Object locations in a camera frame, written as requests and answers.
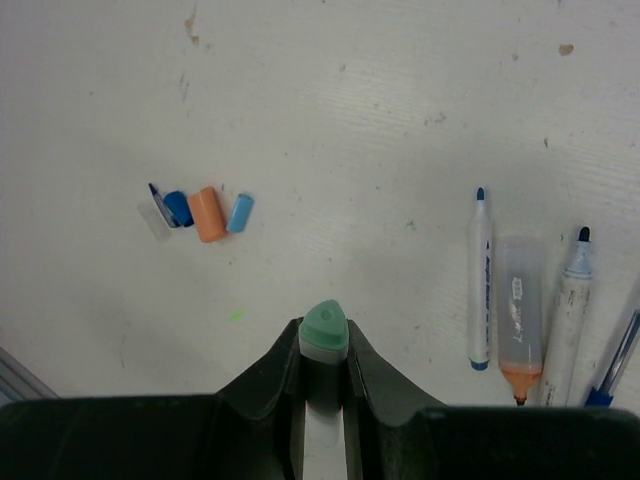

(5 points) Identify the orange pen cap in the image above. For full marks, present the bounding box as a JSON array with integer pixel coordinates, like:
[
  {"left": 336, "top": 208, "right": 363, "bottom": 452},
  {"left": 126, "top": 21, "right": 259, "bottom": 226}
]
[{"left": 187, "top": 186, "right": 227, "bottom": 243}]

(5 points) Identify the dark blue pen cap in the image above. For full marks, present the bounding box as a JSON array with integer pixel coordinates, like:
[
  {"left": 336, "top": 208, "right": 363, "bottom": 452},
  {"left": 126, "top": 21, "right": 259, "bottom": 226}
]
[{"left": 163, "top": 190, "right": 194, "bottom": 228}]

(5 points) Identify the aluminium mounting rail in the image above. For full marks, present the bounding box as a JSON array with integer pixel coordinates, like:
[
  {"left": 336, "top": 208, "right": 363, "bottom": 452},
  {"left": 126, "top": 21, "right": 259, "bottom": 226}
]
[{"left": 0, "top": 349, "right": 58, "bottom": 402}]

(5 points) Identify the dark blue capped marker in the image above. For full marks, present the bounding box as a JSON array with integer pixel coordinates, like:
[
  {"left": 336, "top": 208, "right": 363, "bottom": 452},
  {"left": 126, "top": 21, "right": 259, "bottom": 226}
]
[{"left": 539, "top": 226, "right": 593, "bottom": 407}]

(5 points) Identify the dark blue ballpoint pen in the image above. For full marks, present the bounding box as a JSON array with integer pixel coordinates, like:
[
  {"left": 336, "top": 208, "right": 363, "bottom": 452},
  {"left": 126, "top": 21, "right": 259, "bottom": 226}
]
[{"left": 583, "top": 274, "right": 640, "bottom": 409}]

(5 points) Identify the light blue pen cap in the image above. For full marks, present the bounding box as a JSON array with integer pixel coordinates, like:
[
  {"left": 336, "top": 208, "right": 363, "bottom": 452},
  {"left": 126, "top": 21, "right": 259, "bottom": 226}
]
[{"left": 226, "top": 193, "right": 254, "bottom": 234}]

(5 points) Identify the clear pen cap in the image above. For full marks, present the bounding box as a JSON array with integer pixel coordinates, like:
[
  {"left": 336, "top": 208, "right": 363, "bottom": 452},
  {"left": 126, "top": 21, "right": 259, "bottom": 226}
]
[{"left": 137, "top": 200, "right": 171, "bottom": 243}]

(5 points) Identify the light blue capped marker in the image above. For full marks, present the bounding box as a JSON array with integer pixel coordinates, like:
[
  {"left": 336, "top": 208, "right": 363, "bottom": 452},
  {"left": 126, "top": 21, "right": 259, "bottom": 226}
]
[{"left": 467, "top": 187, "right": 493, "bottom": 371}]

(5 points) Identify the orange capped marker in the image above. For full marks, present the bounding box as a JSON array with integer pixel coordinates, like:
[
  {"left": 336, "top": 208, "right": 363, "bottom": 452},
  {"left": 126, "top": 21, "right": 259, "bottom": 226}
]
[{"left": 496, "top": 236, "right": 544, "bottom": 406}]

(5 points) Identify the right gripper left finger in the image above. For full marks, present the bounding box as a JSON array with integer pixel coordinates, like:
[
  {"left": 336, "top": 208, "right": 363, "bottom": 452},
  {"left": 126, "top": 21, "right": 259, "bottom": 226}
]
[{"left": 217, "top": 319, "right": 306, "bottom": 479}]

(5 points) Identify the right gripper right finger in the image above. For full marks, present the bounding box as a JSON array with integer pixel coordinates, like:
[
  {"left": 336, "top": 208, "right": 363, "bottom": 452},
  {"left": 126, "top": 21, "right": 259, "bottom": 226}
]
[{"left": 343, "top": 320, "right": 445, "bottom": 479}]

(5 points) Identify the green capped marker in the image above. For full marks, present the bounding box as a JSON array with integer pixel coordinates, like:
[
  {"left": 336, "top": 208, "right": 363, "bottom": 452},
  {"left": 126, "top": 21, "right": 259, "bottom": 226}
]
[{"left": 298, "top": 299, "right": 349, "bottom": 479}]

